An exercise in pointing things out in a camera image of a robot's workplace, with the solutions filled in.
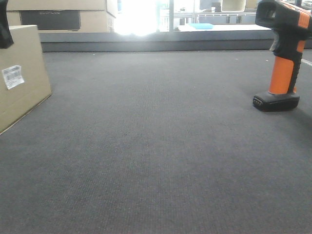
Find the grey carpet mat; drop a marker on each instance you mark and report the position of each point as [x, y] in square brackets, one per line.
[159, 143]

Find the stacked cardboard box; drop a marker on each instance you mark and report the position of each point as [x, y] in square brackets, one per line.
[109, 6]
[64, 21]

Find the brown cardboard package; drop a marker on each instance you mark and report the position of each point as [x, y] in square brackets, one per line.
[24, 83]

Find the stacked cardboard box lower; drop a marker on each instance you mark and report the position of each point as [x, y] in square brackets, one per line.
[64, 21]

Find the blue tray on table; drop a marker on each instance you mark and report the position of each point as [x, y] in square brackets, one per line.
[201, 26]

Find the white barcode label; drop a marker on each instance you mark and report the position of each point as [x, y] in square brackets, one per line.
[12, 76]

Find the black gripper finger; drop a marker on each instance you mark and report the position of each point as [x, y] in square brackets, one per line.
[5, 35]

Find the orange black scanner gun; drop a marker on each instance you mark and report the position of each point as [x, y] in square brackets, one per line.
[292, 26]

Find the stacked cardboard box upper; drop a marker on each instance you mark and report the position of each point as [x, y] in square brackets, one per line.
[109, 6]

